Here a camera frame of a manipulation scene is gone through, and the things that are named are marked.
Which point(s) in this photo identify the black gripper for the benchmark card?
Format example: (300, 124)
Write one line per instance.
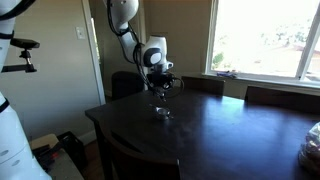
(161, 81)

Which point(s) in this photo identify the second largest steel measuring cup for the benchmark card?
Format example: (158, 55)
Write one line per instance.
(152, 106)

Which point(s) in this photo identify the small dark object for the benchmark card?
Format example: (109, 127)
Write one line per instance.
(162, 116)

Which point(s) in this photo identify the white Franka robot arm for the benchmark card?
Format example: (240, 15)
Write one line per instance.
(13, 150)

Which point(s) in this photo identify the black rounded chair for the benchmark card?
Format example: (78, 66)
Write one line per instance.
(125, 85)

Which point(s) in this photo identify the dark wooden dining chair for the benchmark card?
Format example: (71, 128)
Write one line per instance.
(283, 100)
(206, 86)

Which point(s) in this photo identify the small blue purple object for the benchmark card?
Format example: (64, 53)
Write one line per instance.
(226, 74)

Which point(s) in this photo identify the brown curved back chair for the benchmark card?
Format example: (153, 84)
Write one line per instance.
(140, 166)

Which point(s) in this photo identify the black plastic crate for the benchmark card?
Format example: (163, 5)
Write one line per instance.
(75, 150)

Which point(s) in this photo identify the large white framed window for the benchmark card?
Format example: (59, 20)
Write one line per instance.
(260, 40)

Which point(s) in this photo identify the beige robot stand platform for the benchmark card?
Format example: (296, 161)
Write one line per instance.
(66, 170)

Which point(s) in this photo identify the black tool with red part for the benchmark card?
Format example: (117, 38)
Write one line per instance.
(46, 155)

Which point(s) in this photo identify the clear plastic bag with food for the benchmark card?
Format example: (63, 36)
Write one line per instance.
(311, 150)

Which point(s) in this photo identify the white door frame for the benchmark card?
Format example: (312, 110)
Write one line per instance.
(96, 66)

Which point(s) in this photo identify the white wall light switch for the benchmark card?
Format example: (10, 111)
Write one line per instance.
(80, 33)

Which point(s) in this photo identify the black camera on clamp mount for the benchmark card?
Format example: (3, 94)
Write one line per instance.
(25, 43)

